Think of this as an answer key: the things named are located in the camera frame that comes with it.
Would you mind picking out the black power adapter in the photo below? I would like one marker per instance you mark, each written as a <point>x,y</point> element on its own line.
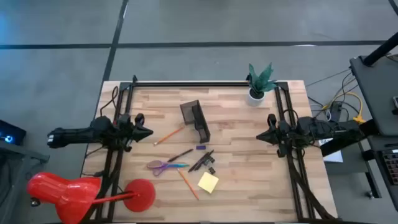
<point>335,112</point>

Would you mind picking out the keyboard with coloured keys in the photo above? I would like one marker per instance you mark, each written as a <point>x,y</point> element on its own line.
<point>391,166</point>

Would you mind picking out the black side desk top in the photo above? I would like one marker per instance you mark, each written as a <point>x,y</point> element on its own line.
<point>376,93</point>

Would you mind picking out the thin black pen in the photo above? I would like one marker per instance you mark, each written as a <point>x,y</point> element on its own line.
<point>180,155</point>

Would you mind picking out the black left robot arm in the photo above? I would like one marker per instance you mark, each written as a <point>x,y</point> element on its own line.
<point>77,133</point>

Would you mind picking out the black mesh desk organizer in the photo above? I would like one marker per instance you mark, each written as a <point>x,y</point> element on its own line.
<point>199,124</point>

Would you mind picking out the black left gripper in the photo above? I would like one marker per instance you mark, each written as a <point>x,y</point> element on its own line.
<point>126,133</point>

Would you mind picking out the black aluminium table frame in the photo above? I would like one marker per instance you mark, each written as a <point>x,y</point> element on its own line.
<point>186,84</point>

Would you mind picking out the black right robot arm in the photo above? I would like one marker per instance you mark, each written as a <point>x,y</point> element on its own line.
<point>314,130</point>

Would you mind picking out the black low desk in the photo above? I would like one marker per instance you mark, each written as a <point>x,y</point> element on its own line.
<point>377,161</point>

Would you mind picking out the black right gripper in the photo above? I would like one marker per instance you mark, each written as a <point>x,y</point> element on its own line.
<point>283,137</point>

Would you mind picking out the green plant in white pot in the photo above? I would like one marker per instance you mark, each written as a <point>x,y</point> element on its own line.
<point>256,98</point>

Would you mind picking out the grey cart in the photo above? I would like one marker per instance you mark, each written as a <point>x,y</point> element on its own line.
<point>18,155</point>

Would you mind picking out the purple scissors with teal blades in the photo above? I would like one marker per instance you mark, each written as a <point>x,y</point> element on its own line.
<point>166,166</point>

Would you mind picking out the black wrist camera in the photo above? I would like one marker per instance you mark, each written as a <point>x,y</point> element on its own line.
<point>272,119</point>
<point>140,119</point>

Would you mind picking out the black round pole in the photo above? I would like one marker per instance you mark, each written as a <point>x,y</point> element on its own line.
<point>381,51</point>

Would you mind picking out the black marker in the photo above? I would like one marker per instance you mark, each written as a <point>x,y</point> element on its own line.
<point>205,162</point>
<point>199,162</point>

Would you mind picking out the white paper sheet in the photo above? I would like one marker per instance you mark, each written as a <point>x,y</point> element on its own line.
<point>334,157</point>

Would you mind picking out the black device with blue light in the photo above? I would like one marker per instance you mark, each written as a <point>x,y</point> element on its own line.
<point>11,132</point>

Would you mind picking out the black desk crossbeam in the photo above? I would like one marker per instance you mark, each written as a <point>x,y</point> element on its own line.
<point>368,129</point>

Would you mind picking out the small blue-violet eraser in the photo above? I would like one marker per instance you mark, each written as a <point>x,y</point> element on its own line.
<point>201,147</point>

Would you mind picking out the yellow sticky note pad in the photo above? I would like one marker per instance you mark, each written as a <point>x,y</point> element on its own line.
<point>207,182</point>

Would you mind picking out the red desk lamp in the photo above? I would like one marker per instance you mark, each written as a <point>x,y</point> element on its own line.
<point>68,194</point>

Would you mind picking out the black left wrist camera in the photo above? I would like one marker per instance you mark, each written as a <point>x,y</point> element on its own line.
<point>140,119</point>

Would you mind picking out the orange pencil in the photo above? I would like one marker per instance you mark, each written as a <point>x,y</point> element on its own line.
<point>188,184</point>
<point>169,135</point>

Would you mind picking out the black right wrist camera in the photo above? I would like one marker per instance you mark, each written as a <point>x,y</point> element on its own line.
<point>272,119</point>

